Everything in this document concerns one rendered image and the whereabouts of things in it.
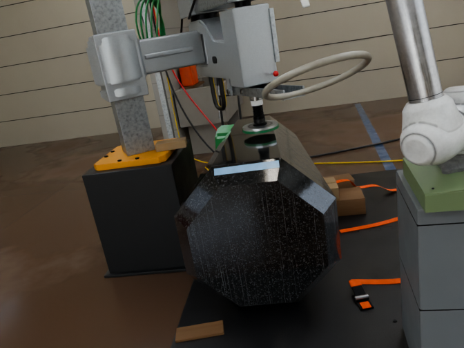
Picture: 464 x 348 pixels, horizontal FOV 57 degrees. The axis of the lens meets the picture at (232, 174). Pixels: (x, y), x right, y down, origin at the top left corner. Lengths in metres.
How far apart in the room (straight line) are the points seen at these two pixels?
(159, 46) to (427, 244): 2.04
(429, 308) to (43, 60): 7.93
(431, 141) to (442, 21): 6.23
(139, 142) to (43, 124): 6.23
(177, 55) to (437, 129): 1.95
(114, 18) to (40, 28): 5.90
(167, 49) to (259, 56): 0.75
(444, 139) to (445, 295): 0.59
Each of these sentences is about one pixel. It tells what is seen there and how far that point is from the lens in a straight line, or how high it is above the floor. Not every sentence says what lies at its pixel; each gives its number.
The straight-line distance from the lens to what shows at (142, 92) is 2.86.
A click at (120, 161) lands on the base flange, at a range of 2.84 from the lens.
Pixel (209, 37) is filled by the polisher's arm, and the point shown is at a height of 1.43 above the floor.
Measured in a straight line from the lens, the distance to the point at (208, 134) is 5.56.
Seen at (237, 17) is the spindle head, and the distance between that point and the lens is 2.40.
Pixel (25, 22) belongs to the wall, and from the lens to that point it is 8.88.
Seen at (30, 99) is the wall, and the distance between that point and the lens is 9.08.
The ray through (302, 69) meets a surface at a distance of 1.73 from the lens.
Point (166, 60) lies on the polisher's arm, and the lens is 2.95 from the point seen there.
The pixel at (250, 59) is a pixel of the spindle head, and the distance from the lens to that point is 2.42.
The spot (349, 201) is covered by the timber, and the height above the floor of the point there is 0.13.
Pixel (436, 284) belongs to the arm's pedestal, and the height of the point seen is 0.51.
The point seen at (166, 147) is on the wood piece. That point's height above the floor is 0.80.
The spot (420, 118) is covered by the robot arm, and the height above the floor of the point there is 1.11.
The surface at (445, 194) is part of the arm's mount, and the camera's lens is 1.52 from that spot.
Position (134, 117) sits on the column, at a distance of 2.90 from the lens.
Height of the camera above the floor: 1.46
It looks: 18 degrees down
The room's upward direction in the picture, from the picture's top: 10 degrees counter-clockwise
